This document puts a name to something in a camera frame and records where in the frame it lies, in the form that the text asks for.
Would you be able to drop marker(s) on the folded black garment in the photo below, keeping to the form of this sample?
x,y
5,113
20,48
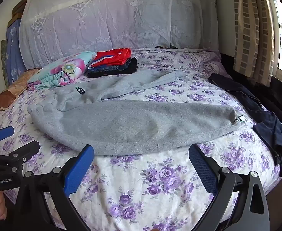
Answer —
x,y
131,67

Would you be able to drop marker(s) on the purple floral bedsheet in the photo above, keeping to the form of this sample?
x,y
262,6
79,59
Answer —
x,y
155,173

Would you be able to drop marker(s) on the beige checked curtain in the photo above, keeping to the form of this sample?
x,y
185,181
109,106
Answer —
x,y
254,33

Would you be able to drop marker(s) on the folded blue jeans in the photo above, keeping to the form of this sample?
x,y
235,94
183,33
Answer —
x,y
104,69

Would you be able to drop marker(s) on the folded floral quilt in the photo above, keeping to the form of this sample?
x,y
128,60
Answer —
x,y
59,73

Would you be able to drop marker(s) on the dark navy clothes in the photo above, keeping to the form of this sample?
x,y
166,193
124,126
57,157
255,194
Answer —
x,y
268,125

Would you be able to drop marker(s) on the person's left hand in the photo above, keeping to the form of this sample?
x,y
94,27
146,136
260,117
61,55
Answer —
x,y
0,207

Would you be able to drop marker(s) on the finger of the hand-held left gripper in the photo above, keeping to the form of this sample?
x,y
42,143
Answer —
x,y
26,150
1,133

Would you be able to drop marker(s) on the folded red shorts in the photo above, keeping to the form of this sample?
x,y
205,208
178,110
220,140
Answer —
x,y
112,56

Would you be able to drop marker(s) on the orange brown pillow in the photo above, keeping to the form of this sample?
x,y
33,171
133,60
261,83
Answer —
x,y
13,89

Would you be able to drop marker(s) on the grey fleece sweater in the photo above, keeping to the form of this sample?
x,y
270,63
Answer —
x,y
131,122

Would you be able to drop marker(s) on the blue printed cloth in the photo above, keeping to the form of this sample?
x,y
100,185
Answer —
x,y
14,53

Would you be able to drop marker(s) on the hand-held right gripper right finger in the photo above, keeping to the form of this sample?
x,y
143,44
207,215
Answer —
x,y
203,170

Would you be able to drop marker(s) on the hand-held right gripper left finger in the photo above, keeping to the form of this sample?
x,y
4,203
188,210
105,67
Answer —
x,y
79,168

